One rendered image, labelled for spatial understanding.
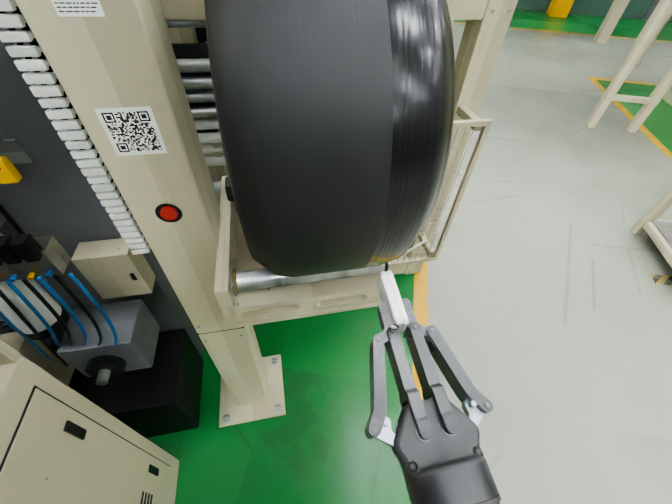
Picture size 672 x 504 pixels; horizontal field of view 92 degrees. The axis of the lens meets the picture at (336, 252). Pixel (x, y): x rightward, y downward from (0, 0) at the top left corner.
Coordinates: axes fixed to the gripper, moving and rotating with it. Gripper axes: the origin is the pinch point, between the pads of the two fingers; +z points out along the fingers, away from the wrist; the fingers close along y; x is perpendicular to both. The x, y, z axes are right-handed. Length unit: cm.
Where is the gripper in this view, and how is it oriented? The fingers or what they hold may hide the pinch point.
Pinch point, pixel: (391, 301)
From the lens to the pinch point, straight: 39.9
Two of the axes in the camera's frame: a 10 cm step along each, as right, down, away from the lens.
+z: -1.9, -8.1, 5.6
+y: -9.8, 1.2, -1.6
